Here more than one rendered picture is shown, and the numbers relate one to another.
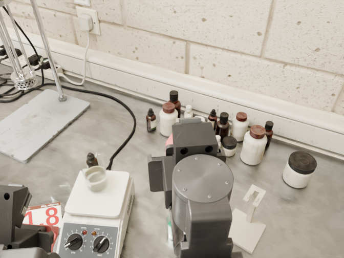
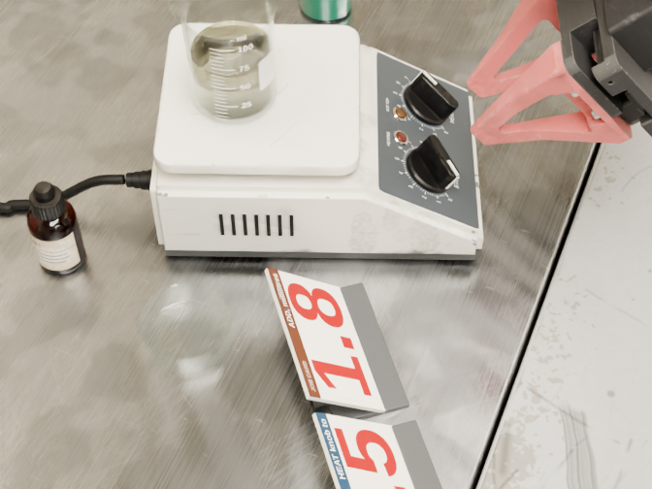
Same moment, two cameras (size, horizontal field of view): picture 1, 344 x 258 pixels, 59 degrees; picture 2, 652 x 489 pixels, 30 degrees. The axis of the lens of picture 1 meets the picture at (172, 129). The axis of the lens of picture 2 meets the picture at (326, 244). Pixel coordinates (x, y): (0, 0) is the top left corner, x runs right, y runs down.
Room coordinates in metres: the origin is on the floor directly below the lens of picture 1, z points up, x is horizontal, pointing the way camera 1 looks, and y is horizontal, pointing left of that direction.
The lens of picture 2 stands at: (0.41, 0.68, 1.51)
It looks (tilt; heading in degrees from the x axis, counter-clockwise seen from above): 53 degrees down; 265
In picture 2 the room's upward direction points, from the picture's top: straight up
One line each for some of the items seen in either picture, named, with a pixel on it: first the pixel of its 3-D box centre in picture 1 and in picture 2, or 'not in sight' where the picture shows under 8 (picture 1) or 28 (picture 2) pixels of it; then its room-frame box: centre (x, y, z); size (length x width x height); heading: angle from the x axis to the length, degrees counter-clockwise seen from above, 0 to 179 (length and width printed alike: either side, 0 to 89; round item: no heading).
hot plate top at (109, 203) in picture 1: (99, 191); (261, 95); (0.40, 0.16, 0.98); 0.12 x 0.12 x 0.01; 85
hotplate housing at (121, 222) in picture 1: (99, 212); (304, 145); (0.38, 0.17, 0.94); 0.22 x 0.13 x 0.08; 175
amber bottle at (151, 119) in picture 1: (151, 118); not in sight; (0.71, 0.06, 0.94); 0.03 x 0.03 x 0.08
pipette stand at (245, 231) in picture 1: (247, 215); not in sight; (0.36, -0.16, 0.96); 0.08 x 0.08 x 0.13; 54
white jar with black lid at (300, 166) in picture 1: (299, 169); not in sight; (0.51, -0.33, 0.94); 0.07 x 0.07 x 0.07
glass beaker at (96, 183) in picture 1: (95, 173); (226, 51); (0.42, 0.17, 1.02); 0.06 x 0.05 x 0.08; 174
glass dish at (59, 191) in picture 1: (60, 191); (185, 330); (0.46, 0.28, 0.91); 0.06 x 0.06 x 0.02
